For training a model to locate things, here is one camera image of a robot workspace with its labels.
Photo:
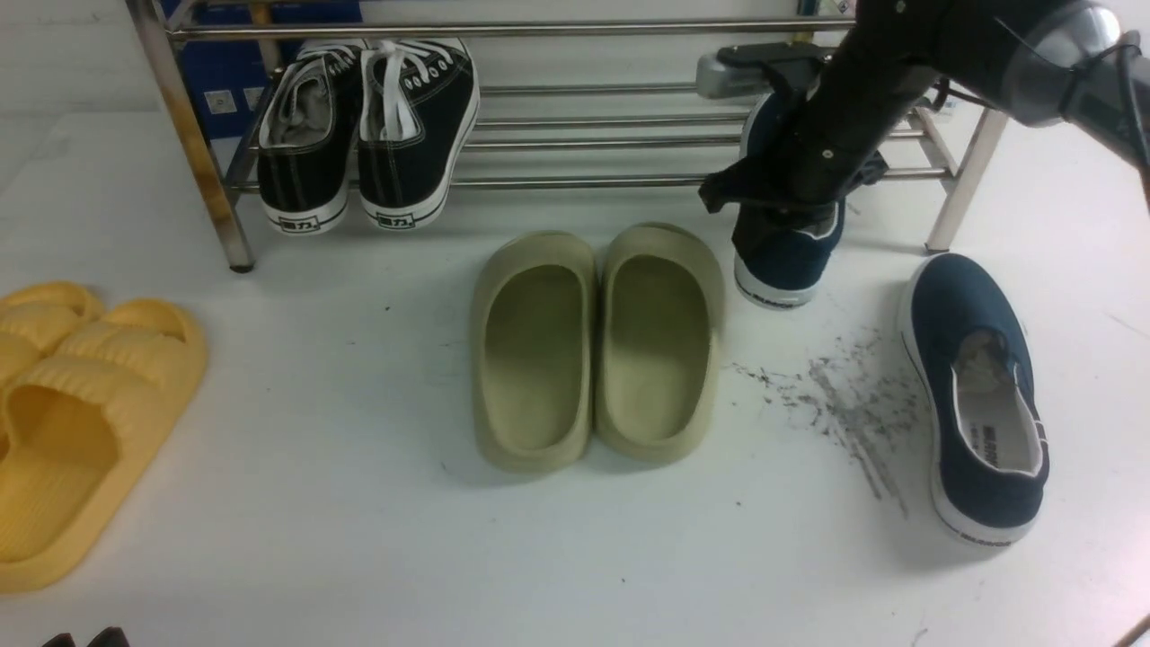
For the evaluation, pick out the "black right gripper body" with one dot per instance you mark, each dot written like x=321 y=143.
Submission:
x=830 y=129

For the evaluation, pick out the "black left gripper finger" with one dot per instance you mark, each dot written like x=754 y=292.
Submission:
x=111 y=637
x=60 y=640

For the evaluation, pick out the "navy canvas slip-on shoe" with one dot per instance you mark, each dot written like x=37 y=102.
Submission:
x=781 y=268
x=990 y=457

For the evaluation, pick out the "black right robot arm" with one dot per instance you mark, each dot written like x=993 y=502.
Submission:
x=1038 y=62

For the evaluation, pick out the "blue box behind rack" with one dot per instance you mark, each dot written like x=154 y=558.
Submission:
x=225 y=79

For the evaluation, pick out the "stainless steel shoe rack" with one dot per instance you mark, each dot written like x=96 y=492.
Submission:
x=163 y=35

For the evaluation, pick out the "right yellow ribbed slide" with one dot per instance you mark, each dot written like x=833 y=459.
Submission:
x=82 y=427

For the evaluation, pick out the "yellow ribbed slide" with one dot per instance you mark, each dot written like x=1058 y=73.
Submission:
x=36 y=319
x=82 y=427

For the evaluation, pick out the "right olive foam slide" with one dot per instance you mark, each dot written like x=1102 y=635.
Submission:
x=662 y=314

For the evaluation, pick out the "olive foam slide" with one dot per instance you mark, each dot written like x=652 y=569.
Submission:
x=533 y=317
x=662 y=314

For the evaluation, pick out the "left yellow ribbed slide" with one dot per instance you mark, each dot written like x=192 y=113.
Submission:
x=36 y=319

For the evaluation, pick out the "left olive foam slide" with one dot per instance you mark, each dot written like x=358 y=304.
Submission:
x=533 y=317

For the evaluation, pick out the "right black canvas sneaker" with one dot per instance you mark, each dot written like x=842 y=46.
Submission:
x=420 y=104

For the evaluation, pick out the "black canvas sneaker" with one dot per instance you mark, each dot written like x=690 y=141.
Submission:
x=306 y=135
x=420 y=104

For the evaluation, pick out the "left black canvas sneaker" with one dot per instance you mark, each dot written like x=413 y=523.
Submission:
x=306 y=135

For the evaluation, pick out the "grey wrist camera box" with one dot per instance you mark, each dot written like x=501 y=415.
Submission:
x=785 y=68

